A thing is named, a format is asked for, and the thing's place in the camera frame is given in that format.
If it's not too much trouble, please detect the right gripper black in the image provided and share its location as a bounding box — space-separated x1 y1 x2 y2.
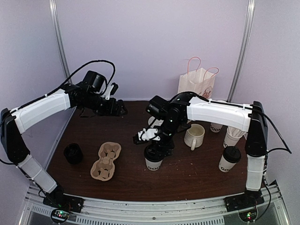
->
151 118 182 160

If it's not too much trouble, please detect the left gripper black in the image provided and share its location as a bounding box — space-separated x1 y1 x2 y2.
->
80 91 128 116

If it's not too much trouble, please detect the black lid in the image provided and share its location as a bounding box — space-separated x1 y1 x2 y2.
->
144 145 164 162
223 146 241 163

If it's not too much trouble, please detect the stack of white paper cups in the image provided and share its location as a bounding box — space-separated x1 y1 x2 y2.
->
210 123 223 133

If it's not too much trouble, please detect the cardboard two-cup carrier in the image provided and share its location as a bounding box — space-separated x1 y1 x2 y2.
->
90 142 122 181

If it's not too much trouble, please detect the stack of black cup lids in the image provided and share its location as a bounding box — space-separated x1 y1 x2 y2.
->
63 143 83 165

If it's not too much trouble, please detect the white paper cup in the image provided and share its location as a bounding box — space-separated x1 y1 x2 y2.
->
218 155 236 173
145 158 163 171

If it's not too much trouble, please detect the white paper takeout bag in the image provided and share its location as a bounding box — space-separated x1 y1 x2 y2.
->
177 56 219 99

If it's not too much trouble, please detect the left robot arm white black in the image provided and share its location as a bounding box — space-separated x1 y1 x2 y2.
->
0 71 128 208

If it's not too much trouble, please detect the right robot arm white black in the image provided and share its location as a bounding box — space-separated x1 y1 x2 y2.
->
138 91 268 207

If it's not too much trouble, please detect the white ceramic bowl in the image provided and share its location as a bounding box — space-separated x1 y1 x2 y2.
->
148 116 156 126

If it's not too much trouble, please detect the cream ribbed ceramic mug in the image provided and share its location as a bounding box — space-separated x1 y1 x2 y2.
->
184 124 205 151

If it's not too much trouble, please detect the paper cup holding straws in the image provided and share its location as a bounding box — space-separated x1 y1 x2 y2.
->
223 132 244 148

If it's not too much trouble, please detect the bundle of white straws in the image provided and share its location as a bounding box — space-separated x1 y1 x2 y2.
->
227 127 247 138

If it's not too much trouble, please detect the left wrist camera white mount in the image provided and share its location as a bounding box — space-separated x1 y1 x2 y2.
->
103 82 119 100

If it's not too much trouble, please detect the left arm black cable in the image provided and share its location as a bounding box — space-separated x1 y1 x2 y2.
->
0 60 117 165

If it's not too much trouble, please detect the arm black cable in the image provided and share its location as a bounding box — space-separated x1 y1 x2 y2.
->
206 98 293 209
0 60 117 165

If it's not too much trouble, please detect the aluminium front rail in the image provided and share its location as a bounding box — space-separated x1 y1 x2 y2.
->
17 184 291 225

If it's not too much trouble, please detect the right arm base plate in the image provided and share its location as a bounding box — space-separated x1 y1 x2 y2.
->
224 194 264 212

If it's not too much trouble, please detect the left aluminium wall post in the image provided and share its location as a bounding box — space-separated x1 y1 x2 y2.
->
49 0 70 79

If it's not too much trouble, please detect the aluminium wall post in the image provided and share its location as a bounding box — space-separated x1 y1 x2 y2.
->
227 0 256 102
49 0 70 79

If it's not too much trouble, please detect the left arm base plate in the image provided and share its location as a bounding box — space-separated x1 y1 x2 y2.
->
43 195 84 213

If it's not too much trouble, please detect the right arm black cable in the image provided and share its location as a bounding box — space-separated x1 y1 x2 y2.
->
206 98 293 209

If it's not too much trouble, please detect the right aluminium wall post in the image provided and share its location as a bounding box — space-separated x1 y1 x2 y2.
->
227 0 256 102

